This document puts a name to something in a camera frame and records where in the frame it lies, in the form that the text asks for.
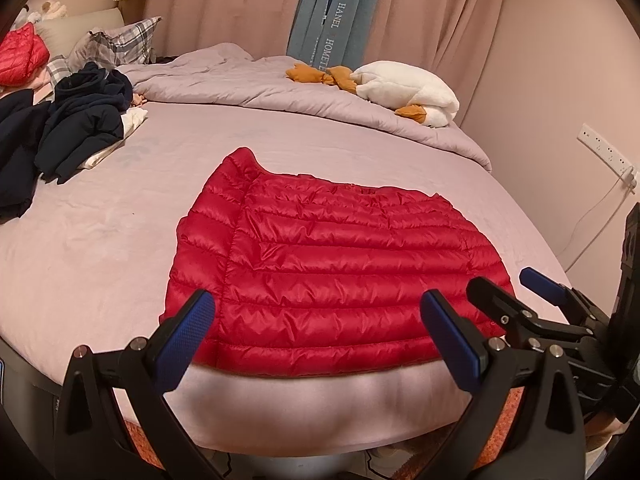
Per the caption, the dark navy jacket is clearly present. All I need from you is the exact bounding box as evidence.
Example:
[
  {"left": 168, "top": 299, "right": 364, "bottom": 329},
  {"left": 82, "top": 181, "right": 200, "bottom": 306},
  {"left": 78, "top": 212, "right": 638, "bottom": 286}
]
[{"left": 37, "top": 104, "right": 127, "bottom": 184}]

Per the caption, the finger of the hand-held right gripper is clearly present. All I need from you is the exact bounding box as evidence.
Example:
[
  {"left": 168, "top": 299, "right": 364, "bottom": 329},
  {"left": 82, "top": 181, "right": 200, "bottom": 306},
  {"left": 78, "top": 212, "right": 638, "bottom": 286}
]
[
  {"left": 519, "top": 267, "right": 609, "bottom": 329},
  {"left": 466, "top": 275, "right": 542, "bottom": 347}
]

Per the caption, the plaid pillow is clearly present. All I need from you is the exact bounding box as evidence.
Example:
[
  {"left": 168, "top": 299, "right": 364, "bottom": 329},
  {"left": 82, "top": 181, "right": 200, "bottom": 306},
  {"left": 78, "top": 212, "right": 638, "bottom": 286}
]
[
  {"left": 67, "top": 16, "right": 163, "bottom": 69},
  {"left": 46, "top": 55, "right": 77, "bottom": 82}
]

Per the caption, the beige pillow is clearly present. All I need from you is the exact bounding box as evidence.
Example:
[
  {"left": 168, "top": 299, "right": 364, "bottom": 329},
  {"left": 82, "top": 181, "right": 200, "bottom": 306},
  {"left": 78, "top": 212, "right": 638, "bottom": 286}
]
[{"left": 36, "top": 7, "right": 125, "bottom": 61}]

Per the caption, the white power strip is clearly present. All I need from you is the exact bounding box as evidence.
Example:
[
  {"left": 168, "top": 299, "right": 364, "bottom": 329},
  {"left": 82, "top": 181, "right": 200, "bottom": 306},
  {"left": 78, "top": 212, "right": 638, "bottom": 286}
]
[{"left": 577, "top": 122, "right": 640, "bottom": 189}]

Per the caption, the white goose plush toy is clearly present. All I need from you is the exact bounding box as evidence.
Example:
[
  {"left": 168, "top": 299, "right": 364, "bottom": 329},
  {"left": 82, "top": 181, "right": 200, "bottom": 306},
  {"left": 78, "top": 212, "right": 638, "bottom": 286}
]
[{"left": 286, "top": 61, "right": 460, "bottom": 129}]

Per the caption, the black garment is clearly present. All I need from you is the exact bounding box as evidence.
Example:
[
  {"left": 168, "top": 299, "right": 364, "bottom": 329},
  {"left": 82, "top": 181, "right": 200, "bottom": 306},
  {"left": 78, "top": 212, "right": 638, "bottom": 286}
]
[{"left": 0, "top": 92, "right": 52, "bottom": 222}]

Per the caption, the person's right forearm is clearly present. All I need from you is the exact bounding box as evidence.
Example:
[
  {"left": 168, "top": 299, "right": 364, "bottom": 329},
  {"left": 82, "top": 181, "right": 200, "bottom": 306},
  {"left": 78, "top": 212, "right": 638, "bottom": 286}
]
[{"left": 582, "top": 409, "right": 629, "bottom": 465}]

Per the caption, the white cable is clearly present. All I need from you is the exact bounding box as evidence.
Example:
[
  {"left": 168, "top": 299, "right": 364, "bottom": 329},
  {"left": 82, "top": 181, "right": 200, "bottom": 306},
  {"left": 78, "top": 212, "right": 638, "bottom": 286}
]
[{"left": 560, "top": 175, "right": 634, "bottom": 272}]

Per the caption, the red down jacket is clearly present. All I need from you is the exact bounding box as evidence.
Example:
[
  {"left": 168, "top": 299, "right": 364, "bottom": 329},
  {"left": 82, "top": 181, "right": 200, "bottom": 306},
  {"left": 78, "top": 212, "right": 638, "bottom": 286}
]
[{"left": 159, "top": 147, "right": 517, "bottom": 379}]

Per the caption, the coral red quilted jacket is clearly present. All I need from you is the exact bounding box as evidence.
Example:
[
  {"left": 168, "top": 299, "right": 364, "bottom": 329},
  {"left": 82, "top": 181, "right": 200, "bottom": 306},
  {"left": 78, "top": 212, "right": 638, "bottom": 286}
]
[{"left": 0, "top": 25, "right": 51, "bottom": 87}]

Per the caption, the orange fluffy rug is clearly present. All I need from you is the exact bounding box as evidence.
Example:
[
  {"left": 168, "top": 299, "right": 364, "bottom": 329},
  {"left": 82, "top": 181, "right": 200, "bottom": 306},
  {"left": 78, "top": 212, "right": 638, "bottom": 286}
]
[{"left": 124, "top": 389, "right": 527, "bottom": 462}]

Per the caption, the dark navy hoodie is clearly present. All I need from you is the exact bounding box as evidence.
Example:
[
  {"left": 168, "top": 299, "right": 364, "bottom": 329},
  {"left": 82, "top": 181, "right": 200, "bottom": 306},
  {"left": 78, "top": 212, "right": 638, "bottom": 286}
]
[{"left": 53, "top": 62, "right": 134, "bottom": 113}]

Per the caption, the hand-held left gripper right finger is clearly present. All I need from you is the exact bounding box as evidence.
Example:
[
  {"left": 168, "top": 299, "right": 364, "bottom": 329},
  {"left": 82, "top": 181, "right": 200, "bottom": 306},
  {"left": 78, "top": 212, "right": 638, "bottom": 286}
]
[{"left": 420, "top": 288, "right": 587, "bottom": 480}]

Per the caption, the black and white plush toy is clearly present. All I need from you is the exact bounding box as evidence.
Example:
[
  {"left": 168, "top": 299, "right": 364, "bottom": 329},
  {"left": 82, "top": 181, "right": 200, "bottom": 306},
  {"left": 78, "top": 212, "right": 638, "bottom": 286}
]
[{"left": 12, "top": 5, "right": 42, "bottom": 29}]

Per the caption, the grey duvet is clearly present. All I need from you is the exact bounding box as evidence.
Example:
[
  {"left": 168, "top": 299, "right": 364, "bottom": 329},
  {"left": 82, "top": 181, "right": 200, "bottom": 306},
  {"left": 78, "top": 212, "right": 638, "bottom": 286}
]
[{"left": 116, "top": 44, "right": 494, "bottom": 174}]

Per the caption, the cream white garment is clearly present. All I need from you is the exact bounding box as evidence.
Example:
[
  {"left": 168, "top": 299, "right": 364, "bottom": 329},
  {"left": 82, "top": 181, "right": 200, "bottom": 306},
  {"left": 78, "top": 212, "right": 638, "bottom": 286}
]
[{"left": 81, "top": 107, "right": 149, "bottom": 169}]

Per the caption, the blue curtain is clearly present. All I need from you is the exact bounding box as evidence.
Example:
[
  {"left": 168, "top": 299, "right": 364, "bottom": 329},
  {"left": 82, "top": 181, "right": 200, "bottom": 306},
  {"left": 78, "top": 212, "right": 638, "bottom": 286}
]
[{"left": 286, "top": 0, "right": 389, "bottom": 74}]

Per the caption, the bed with mauve sheet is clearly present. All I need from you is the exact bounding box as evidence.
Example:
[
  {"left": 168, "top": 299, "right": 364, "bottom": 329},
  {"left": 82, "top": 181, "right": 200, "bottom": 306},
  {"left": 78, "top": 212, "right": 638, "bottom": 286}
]
[{"left": 0, "top": 42, "right": 574, "bottom": 455}]

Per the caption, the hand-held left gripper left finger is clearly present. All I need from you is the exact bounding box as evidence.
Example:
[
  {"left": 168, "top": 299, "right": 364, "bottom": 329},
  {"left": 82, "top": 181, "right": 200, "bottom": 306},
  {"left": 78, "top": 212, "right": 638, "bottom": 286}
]
[{"left": 52, "top": 288, "right": 217, "bottom": 480}]

